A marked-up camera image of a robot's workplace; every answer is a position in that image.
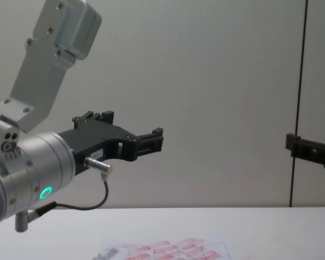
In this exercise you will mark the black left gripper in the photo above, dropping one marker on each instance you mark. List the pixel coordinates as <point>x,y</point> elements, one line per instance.
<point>92,140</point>

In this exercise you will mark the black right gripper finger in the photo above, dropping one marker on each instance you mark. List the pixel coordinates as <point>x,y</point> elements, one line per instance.
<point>308,149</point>

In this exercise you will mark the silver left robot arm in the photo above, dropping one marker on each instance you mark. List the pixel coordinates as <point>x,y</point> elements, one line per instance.
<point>43,162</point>

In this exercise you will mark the white table cloth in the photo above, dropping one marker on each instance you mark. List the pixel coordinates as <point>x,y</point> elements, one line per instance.
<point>260,227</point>

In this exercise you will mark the clear plastic case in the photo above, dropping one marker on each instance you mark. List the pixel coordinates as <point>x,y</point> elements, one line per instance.
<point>165,247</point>

